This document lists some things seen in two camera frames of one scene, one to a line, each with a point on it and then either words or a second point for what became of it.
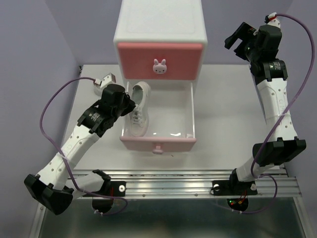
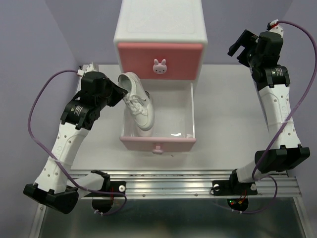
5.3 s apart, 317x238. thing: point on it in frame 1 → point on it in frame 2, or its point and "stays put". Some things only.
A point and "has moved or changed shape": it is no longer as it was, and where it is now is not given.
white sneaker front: x=138 y=119 has moved or changed shape
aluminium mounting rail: x=196 y=184 stays put
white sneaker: x=97 y=90 has moved or changed shape
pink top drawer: x=159 y=61 stays put
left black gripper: x=131 y=105 → x=119 y=92
